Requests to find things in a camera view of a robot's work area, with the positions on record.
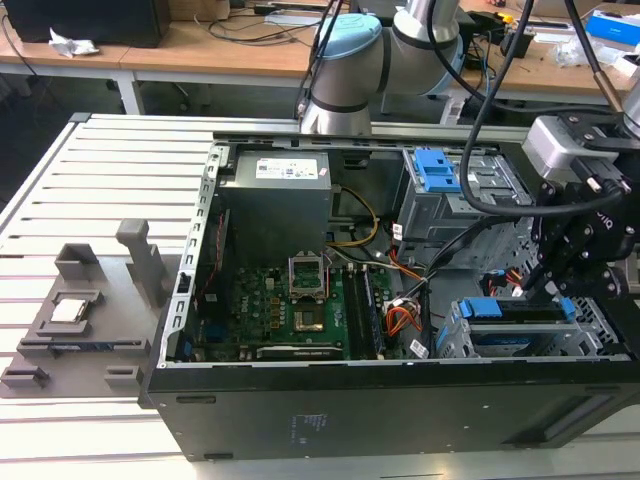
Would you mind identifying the black RAM slot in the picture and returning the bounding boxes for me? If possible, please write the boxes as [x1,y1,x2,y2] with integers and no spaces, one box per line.
[342,268,366,359]

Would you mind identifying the grey parts rack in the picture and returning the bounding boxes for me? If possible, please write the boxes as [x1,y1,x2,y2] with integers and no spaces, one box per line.
[0,218,167,400]

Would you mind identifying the large black box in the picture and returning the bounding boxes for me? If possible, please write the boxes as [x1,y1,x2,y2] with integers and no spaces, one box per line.
[2,0,171,49]

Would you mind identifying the black PC case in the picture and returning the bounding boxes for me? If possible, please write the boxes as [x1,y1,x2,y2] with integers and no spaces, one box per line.
[138,127,640,464]

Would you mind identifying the yellow and black wire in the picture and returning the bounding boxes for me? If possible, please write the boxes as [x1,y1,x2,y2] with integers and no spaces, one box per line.
[327,187,381,249]

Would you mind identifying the blue cable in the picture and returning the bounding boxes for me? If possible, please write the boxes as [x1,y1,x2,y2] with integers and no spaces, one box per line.
[478,39,501,104]

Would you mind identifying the hard disk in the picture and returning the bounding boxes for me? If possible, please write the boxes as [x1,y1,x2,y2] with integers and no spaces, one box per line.
[438,297,577,351]

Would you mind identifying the black graphics card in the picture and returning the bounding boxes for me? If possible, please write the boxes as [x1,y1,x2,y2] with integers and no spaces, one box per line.
[255,342,347,361]

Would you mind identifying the black cable with brown sleeve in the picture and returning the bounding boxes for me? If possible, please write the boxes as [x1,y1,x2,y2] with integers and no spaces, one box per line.
[566,0,627,114]

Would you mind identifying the grey metal disk bay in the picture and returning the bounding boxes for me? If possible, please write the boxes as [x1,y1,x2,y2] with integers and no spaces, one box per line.
[432,297,627,359]

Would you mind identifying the grey metal drive cage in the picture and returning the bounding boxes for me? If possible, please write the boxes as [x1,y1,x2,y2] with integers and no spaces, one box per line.
[394,147,539,252]

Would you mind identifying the black desk cables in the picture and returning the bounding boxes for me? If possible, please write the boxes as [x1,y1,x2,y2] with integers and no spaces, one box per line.
[207,13,321,49]

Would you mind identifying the silver CPU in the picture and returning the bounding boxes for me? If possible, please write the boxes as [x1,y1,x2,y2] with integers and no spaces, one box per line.
[50,298,91,324]

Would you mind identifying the thick black looping cable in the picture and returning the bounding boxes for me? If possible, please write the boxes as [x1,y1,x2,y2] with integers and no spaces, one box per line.
[458,0,539,219]

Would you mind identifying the thin metal locking lever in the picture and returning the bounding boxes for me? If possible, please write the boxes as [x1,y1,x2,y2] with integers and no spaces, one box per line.
[323,252,335,304]

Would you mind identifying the clear plastic bag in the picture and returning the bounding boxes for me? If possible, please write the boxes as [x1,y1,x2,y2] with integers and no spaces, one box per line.
[549,37,619,69]

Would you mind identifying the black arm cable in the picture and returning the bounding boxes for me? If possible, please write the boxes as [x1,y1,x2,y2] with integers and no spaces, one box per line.
[294,0,346,119]

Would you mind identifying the green motherboard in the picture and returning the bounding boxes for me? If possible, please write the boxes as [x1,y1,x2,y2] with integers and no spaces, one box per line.
[192,259,431,362]

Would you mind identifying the metal socket cover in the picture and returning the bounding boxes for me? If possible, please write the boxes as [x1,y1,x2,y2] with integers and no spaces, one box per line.
[288,254,326,301]

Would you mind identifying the blue cardboard box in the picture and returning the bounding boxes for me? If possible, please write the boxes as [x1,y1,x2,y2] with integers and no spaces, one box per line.
[585,7,640,43]

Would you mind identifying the grey power supply unit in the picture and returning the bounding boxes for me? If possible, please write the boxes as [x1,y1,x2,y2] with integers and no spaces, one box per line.
[218,149,334,252]

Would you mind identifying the blue plastic drive latch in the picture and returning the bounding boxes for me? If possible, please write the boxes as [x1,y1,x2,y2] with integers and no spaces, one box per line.
[413,149,464,194]

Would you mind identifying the thin red wire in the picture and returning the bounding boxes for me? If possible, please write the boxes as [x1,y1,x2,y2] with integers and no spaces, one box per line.
[197,209,232,302]

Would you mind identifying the crumpled white paper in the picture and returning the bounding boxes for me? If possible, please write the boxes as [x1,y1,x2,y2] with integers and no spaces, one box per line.
[48,27,100,59]

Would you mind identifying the small black box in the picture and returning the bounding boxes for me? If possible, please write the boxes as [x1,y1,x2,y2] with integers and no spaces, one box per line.
[501,27,535,59]

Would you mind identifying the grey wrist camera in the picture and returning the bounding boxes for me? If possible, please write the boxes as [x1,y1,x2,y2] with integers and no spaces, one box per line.
[522,117,622,180]

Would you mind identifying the CPU socket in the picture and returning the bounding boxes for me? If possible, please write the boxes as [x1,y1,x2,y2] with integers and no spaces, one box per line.
[292,308,327,335]

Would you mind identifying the installed RAM stick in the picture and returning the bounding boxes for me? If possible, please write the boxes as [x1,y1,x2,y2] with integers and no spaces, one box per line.
[362,269,387,354]

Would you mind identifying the thin black curved cable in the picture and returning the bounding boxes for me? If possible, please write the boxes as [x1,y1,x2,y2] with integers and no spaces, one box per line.
[428,0,501,104]

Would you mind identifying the wooden desk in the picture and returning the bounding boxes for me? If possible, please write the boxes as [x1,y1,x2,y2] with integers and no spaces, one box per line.
[119,0,640,109]
[0,19,146,117]

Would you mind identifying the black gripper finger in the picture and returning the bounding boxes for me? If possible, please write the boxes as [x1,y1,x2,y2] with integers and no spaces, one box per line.
[542,258,633,313]
[522,179,577,297]

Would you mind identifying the red disk data wire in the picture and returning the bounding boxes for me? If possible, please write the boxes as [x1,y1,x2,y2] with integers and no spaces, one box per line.
[481,268,503,297]

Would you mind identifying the dark RAM stick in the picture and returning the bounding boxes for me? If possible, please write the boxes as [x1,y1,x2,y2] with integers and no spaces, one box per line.
[47,341,144,352]

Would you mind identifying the orange wire bundle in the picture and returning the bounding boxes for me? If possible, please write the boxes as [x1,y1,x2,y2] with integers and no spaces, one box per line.
[384,305,425,335]

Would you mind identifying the black wire bundle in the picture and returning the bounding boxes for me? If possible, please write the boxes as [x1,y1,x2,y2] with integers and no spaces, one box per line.
[422,215,521,301]

